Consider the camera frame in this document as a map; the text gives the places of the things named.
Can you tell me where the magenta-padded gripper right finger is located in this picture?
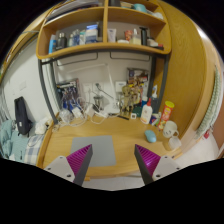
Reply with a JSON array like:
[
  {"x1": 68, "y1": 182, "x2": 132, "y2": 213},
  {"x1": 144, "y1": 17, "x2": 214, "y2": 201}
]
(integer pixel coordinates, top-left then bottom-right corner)
[{"x1": 134, "y1": 143, "x2": 182, "y2": 185}]

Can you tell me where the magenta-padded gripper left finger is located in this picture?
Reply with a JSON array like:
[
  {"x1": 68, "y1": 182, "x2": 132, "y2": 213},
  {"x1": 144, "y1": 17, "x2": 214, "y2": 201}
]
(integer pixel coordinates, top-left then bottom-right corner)
[{"x1": 43, "y1": 143, "x2": 94, "y2": 187}]

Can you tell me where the grey mouse pad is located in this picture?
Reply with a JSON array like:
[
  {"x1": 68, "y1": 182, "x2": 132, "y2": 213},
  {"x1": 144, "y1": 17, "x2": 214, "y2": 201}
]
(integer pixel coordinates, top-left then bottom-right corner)
[{"x1": 69, "y1": 134, "x2": 117, "y2": 168}]

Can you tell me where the clear plastic cup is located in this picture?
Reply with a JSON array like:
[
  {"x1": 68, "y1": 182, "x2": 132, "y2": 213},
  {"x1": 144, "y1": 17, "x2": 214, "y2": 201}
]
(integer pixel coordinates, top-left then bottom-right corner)
[{"x1": 167, "y1": 135, "x2": 183, "y2": 151}]

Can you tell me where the white mug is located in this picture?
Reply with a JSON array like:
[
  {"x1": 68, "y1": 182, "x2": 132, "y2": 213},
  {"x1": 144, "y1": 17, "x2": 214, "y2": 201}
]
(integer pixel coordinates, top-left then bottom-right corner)
[{"x1": 162, "y1": 120, "x2": 180, "y2": 139}]

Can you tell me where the blue packet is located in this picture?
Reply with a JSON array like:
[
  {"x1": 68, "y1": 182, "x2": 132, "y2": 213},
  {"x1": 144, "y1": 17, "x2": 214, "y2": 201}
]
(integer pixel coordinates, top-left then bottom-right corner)
[{"x1": 149, "y1": 113, "x2": 161, "y2": 127}]

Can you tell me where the white lotion bottle red cap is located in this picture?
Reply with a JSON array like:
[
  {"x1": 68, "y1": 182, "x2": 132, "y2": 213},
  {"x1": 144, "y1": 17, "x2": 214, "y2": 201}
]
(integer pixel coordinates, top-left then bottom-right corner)
[{"x1": 139, "y1": 97, "x2": 154, "y2": 125}]

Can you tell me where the orange chips can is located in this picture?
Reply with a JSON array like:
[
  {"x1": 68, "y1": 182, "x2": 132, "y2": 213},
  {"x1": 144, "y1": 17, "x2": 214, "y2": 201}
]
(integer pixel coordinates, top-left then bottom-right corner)
[{"x1": 157, "y1": 100, "x2": 176, "y2": 132}]

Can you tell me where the white charger block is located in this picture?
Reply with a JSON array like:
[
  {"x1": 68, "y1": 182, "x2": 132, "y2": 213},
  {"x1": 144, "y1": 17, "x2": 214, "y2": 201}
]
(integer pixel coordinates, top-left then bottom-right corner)
[{"x1": 72, "y1": 106, "x2": 84, "y2": 118}]

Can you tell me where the plaid pillow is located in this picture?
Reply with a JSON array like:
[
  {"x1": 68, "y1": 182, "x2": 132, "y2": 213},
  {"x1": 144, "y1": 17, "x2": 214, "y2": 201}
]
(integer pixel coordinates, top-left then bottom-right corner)
[{"x1": 23, "y1": 133, "x2": 46, "y2": 167}]

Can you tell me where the white power strip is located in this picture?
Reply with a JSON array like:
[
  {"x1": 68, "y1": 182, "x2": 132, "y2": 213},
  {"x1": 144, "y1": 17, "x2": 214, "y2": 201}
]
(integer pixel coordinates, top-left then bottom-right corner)
[{"x1": 89, "y1": 108, "x2": 109, "y2": 118}]

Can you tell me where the white cloth bundle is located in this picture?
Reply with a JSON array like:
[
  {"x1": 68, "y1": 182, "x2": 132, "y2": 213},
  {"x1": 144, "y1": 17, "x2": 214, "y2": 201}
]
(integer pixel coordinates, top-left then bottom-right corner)
[{"x1": 34, "y1": 116, "x2": 54, "y2": 135}]

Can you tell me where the gold robot model figure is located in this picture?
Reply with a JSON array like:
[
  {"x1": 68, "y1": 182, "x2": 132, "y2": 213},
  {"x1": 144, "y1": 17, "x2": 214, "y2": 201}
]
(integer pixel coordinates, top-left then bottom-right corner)
[{"x1": 118, "y1": 83, "x2": 139, "y2": 120}]

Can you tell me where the blue model kit box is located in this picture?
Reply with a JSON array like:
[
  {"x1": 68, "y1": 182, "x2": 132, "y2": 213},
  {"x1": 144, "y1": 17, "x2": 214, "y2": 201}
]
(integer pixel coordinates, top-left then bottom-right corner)
[{"x1": 55, "y1": 78, "x2": 81, "y2": 109}]

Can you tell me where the black bag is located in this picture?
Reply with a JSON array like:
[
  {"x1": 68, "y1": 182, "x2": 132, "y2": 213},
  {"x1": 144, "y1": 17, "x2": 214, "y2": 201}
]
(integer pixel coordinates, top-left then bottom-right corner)
[{"x1": 13, "y1": 96, "x2": 34, "y2": 137}]

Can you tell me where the light blue blanket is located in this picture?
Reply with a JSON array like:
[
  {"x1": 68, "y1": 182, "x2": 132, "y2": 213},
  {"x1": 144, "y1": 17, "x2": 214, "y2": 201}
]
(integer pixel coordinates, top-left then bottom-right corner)
[{"x1": 0, "y1": 119, "x2": 29, "y2": 161}]

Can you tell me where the printed poster box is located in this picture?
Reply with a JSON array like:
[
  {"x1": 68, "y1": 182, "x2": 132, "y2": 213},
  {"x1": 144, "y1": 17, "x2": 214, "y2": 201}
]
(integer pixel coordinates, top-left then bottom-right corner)
[{"x1": 126, "y1": 67, "x2": 150, "y2": 98}]

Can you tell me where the wooden shelf unit with items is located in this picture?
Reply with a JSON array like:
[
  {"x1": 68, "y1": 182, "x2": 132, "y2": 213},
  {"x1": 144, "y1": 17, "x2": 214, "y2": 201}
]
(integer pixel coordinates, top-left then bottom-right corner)
[{"x1": 35, "y1": 0, "x2": 173, "y2": 61}]

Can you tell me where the white cable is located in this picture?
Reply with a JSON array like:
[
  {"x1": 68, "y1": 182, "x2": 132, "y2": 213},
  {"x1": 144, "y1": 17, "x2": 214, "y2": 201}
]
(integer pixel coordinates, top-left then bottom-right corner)
[{"x1": 53, "y1": 96, "x2": 111, "y2": 129}]

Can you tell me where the white wall socket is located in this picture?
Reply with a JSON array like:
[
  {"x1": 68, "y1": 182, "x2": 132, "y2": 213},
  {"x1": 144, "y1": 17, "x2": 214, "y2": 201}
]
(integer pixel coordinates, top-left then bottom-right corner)
[
  {"x1": 93, "y1": 82, "x2": 104, "y2": 95},
  {"x1": 83, "y1": 83, "x2": 93, "y2": 96}
]

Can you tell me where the grey metal desk frame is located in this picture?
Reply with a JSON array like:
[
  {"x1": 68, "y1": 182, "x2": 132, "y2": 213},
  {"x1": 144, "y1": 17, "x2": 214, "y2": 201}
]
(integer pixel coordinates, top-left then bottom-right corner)
[{"x1": 37, "y1": 49, "x2": 171, "y2": 116}]

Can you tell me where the white wall box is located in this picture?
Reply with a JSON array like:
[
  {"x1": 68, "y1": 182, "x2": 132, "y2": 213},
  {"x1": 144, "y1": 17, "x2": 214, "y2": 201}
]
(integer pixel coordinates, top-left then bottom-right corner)
[{"x1": 114, "y1": 80, "x2": 127, "y2": 94}]

